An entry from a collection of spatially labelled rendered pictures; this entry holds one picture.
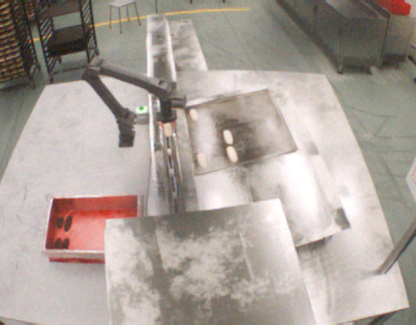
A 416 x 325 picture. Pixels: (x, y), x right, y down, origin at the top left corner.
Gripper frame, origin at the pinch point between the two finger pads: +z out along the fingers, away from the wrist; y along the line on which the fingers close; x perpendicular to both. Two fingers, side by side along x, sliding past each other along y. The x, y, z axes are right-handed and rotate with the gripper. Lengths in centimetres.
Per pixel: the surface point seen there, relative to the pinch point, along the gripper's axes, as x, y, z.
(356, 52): 179, 227, 59
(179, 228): -86, -1, -37
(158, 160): -14.0, -6.5, 7.0
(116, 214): -41, -29, 11
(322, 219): -70, 57, -3
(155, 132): 6.2, -6.8, 6.9
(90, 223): -46, -42, 11
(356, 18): 179, 218, 13
